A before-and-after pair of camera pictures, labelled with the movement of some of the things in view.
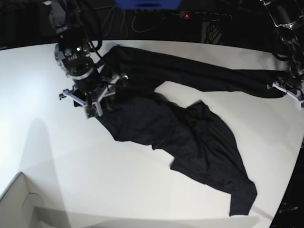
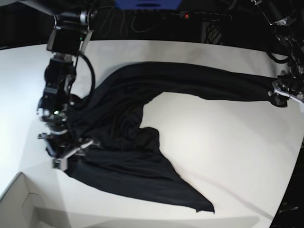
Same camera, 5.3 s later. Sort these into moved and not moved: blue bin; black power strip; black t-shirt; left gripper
Moved: black t-shirt; left gripper
Not moved: black power strip; blue bin
